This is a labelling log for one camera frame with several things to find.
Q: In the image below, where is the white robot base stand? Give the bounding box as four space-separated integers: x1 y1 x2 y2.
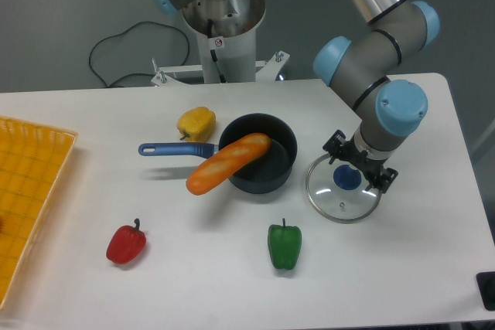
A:
150 0 291 87

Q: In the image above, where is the red toy bell pepper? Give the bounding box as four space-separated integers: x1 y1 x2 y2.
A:
106 218 147 265

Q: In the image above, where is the glass lid with blue knob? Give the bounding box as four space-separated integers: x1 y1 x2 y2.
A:
306 155 382 223

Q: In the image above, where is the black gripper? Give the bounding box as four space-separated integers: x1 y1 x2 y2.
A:
323 130 398 193

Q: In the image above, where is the yellow toy bell pepper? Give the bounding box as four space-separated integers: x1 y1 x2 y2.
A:
176 107 217 142

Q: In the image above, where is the orange toy baguette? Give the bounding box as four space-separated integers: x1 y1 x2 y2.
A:
186 133 271 196

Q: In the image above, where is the black cable on floor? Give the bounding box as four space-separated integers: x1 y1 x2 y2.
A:
88 21 191 88

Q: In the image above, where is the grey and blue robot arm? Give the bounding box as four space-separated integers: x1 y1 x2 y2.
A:
153 0 440 192

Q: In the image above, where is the black object at table corner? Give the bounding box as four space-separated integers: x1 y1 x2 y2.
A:
476 271 495 311

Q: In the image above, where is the yellow plastic basket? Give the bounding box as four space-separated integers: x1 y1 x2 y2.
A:
1 116 78 308

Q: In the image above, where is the dark pot with blue handle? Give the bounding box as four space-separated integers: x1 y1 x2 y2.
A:
138 113 298 194

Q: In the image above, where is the green toy bell pepper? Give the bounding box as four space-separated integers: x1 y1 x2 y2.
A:
267 218 302 270

